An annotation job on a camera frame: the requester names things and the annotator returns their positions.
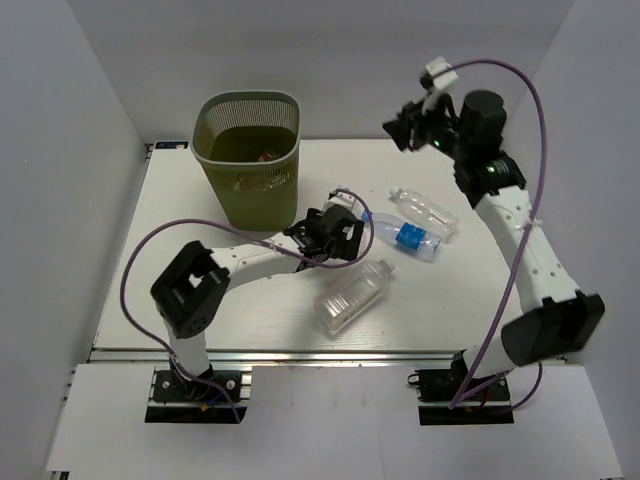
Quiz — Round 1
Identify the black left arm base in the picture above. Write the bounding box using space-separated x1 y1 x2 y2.
145 366 250 424

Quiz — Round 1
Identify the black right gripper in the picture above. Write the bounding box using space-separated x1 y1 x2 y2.
381 90 470 162

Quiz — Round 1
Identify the red cap small bottle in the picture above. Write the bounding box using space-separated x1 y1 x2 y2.
233 169 283 192

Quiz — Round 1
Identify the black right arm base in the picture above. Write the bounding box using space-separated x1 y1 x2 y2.
407 353 514 426

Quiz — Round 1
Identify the olive green mesh bin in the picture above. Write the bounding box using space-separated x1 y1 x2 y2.
191 90 301 231

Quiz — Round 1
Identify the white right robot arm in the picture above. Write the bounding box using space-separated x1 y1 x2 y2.
383 90 605 401

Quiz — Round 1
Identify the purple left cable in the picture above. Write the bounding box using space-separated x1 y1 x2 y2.
119 197 375 424

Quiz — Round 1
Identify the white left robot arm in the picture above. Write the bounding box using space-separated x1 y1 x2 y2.
150 205 365 399

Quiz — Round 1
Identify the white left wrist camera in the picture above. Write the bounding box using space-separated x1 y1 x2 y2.
321 192 362 218

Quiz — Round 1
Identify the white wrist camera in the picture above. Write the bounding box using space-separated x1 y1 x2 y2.
321 192 362 218
419 56 458 105

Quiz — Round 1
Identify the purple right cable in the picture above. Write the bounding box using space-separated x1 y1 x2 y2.
449 58 547 412

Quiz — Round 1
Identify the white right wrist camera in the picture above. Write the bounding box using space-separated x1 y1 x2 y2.
419 56 458 105

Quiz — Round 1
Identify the blue left corner sticker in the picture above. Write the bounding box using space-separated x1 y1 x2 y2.
154 141 189 150

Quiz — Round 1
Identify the small clear bottle white cap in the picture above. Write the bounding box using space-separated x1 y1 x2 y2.
389 186 459 243

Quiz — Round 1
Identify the blue label water bottle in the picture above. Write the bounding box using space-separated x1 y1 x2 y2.
362 212 441 262

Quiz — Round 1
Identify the purple cable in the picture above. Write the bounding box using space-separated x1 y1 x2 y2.
449 58 547 412
119 197 375 424

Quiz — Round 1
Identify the large square clear bottle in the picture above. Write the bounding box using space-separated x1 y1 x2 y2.
313 259 395 336

